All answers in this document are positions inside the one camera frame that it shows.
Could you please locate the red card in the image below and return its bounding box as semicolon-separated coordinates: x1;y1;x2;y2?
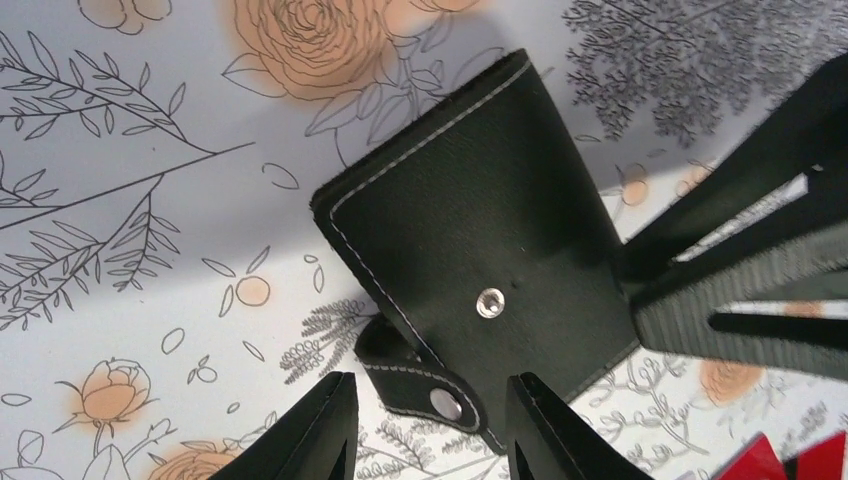
784;431;847;480
713;434;788;480

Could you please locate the red card far right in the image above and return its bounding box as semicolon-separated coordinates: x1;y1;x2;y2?
784;431;847;480

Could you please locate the black card holder wallet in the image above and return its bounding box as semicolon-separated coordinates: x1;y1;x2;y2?
310;50;638;454

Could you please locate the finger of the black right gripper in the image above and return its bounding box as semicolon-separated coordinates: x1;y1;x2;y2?
618;54;847;293
634;221;847;380

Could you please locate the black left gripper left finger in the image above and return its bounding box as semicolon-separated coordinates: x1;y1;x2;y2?
211;372;358;480

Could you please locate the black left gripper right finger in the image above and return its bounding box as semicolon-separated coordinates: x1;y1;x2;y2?
505;372;651;480

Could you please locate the red card centre right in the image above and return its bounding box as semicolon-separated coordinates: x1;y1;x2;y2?
713;434;788;480

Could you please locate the floral patterned table mat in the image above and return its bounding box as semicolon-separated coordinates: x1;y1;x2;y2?
1;1;847;479

